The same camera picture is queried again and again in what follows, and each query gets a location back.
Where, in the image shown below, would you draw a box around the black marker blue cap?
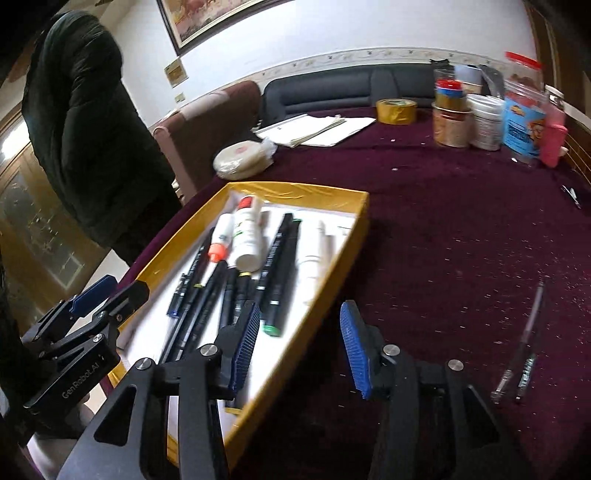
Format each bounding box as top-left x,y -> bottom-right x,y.
166,229 -> 213,319

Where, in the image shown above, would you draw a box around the black marker plain cap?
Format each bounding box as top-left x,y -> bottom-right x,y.
159,260 -> 228,364

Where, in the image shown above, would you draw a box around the black marker pink cap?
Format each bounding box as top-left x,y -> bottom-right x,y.
218,267 -> 239,330

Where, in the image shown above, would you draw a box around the white bottle orange cap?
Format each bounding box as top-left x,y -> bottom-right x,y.
207,213 -> 233,263

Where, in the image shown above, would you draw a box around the white bottle red cap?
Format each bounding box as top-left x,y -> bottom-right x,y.
231,195 -> 263,273

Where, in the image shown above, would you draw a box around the black marker light-blue cap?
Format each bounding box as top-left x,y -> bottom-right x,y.
253,213 -> 294,311

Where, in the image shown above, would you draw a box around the black marker green cap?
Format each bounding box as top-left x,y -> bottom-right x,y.
263,219 -> 301,337

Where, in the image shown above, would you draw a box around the yellow taped white tray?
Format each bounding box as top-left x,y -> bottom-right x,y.
108,180 -> 372,469

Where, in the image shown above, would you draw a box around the white spray bottle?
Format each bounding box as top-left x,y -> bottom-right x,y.
295,216 -> 334,306

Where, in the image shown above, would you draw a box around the black marker yellow-green cap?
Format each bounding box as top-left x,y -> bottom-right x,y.
230,272 -> 252,324

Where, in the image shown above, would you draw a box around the wooden double door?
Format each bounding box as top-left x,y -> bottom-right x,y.
1,110 -> 106,332

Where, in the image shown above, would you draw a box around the brown armchair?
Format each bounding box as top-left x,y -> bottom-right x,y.
152,80 -> 262,202

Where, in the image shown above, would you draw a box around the purple velvet tablecloth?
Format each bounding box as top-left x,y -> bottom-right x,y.
262,114 -> 590,479

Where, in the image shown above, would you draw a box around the person in black jacket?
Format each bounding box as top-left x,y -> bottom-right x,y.
21,11 -> 181,265

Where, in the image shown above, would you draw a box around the wrapped round white cakes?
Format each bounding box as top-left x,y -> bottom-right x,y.
212,139 -> 277,181

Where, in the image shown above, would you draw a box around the white paper stack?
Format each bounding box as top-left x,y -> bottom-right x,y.
253,114 -> 376,148

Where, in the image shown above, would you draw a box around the black leather sofa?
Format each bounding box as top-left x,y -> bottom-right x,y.
259,60 -> 469,126

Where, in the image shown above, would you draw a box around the metal nail clipper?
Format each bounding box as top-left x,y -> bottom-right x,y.
561,185 -> 582,210

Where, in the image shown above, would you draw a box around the framed horse painting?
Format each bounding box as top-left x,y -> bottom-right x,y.
156,0 -> 283,56

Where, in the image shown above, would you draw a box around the brown label glass jar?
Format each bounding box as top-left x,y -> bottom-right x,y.
432,103 -> 473,148

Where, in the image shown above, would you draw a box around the yellow tape roll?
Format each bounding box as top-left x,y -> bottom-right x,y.
376,99 -> 418,126

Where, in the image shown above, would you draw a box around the pink knitted sleeve flask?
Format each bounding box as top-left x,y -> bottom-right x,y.
540,84 -> 568,168

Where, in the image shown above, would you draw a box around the white plastic jar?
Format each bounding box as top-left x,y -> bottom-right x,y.
467,94 -> 505,151

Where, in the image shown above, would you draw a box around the stacked colourful tape rolls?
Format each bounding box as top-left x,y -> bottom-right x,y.
435,79 -> 467,111

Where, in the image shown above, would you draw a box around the blue cartoon label jar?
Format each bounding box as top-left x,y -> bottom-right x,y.
503,80 -> 547,165

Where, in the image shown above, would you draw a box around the red lid plastic jar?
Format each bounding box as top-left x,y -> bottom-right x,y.
505,51 -> 543,91

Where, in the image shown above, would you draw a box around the wooden brick pattern cabinet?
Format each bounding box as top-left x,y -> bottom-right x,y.
524,0 -> 590,182

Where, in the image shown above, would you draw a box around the small gold wall plaque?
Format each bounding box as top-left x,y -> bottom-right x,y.
164,58 -> 188,88

